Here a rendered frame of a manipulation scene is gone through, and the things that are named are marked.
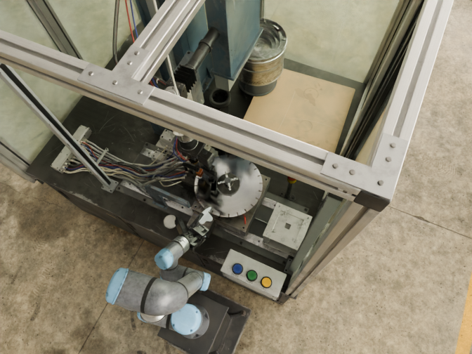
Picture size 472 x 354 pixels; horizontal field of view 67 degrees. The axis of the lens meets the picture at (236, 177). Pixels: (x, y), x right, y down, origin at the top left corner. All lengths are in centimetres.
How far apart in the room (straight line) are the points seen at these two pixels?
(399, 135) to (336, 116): 160
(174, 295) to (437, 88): 293
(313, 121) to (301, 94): 20
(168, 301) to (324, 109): 147
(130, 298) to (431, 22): 106
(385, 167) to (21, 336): 269
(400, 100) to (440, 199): 242
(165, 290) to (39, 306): 181
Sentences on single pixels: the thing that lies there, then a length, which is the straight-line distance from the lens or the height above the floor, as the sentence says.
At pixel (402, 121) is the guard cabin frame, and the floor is 204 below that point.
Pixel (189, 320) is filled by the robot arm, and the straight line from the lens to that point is 159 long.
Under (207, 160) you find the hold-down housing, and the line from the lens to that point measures 146.
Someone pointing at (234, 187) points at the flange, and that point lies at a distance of 171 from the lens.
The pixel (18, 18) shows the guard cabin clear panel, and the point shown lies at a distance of 213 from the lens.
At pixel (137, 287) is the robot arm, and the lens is 121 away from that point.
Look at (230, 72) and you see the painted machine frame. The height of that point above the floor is 136.
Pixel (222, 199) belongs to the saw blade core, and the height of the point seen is 95.
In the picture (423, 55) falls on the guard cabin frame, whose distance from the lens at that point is 75.
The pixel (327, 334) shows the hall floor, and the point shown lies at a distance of 259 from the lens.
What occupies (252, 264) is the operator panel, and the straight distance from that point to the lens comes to 167.
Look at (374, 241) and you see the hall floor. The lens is 276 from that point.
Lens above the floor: 254
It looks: 66 degrees down
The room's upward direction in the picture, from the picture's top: 5 degrees counter-clockwise
